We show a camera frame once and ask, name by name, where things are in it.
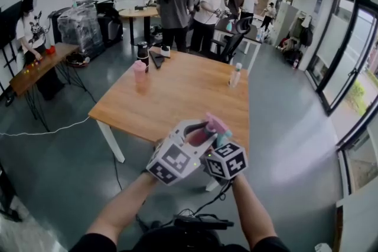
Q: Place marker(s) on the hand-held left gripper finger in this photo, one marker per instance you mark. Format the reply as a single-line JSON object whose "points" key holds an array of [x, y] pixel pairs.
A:
{"points": [[205, 145], [195, 124]]}

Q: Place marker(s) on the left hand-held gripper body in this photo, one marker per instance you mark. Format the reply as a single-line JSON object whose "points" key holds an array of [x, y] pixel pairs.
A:
{"points": [[174, 162]]}

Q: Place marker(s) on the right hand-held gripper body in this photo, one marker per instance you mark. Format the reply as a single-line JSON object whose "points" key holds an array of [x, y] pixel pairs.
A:
{"points": [[227, 160]]}

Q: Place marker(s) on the person's left forearm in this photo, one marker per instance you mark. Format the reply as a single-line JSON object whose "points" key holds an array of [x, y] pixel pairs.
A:
{"points": [[121, 209]]}

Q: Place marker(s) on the person's right forearm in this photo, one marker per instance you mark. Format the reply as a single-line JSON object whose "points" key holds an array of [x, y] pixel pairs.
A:
{"points": [[251, 209]]}

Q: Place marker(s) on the clear plastic bottle green lid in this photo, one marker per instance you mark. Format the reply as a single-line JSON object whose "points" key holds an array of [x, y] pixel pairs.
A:
{"points": [[235, 78]]}

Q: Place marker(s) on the clear tube with teal liquid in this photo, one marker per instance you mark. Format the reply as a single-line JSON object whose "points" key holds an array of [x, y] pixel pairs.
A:
{"points": [[74, 3]]}

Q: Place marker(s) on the wooden table white legs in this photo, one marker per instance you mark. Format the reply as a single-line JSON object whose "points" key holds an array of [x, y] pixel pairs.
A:
{"points": [[183, 97]]}

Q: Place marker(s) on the black chest device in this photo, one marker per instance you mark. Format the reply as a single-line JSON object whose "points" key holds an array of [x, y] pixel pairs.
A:
{"points": [[203, 222]]}

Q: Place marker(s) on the black triangular stand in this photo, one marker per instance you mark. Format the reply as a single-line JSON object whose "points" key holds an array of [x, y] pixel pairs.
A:
{"points": [[157, 59]]}

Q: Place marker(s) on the pink tumbler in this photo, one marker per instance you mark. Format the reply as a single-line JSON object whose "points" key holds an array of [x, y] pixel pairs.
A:
{"points": [[140, 72]]}

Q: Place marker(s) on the person's black clothing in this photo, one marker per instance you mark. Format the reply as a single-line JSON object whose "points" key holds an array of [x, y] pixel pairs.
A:
{"points": [[177, 242]]}

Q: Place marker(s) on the dark brown flask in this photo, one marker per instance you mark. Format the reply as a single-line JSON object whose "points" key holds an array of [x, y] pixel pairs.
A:
{"points": [[143, 53]]}

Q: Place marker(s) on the black office chair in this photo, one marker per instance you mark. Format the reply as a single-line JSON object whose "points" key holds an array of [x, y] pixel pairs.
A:
{"points": [[236, 35]]}

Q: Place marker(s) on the pile of black gear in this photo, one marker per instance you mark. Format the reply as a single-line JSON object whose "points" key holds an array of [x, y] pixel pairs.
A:
{"points": [[156, 32]]}

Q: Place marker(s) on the white desk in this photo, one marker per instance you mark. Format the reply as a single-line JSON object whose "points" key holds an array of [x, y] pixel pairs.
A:
{"points": [[254, 39]]}

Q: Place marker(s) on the pile of bags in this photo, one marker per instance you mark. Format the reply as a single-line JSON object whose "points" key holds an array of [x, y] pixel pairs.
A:
{"points": [[291, 51]]}

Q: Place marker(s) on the round wooden table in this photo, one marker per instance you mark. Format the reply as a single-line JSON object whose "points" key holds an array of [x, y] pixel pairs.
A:
{"points": [[138, 12]]}

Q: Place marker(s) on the white plastic bag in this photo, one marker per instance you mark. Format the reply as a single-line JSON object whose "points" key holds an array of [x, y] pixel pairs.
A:
{"points": [[323, 248]]}

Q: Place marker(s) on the black round tray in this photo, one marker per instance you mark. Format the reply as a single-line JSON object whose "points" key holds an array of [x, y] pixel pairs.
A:
{"points": [[77, 59]]}

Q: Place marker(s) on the white locker cabinet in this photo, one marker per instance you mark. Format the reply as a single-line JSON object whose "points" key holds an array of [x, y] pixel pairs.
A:
{"points": [[285, 20]]}

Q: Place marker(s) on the hanging black backpack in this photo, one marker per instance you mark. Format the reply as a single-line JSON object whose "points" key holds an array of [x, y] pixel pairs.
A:
{"points": [[306, 36]]}

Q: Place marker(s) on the white panel wooden edge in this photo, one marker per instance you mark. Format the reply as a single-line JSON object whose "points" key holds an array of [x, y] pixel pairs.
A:
{"points": [[360, 224]]}

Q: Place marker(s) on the plastic wrapped black pallet load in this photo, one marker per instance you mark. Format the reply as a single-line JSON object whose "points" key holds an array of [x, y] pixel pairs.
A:
{"points": [[81, 29]]}

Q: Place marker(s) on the wooden side desk black legs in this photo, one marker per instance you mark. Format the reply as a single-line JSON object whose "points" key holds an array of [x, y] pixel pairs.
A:
{"points": [[62, 51]]}

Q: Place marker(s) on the black framed glass door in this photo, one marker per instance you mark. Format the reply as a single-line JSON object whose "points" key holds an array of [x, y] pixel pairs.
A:
{"points": [[342, 50]]}

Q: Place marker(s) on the red container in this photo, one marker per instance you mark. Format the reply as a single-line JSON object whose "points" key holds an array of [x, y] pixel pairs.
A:
{"points": [[50, 50]]}

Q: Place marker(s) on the black metal stand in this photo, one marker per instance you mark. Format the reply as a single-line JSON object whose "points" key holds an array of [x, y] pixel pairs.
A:
{"points": [[8, 194]]}

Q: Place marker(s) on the small coloured blocks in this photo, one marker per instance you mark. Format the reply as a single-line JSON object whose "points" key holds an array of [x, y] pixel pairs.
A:
{"points": [[37, 62]]}

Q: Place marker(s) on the blue wall poster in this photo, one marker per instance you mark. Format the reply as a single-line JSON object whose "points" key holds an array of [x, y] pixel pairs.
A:
{"points": [[318, 5]]}

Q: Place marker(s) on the black wall panel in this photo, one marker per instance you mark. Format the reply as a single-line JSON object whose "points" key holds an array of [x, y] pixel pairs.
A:
{"points": [[9, 23]]}

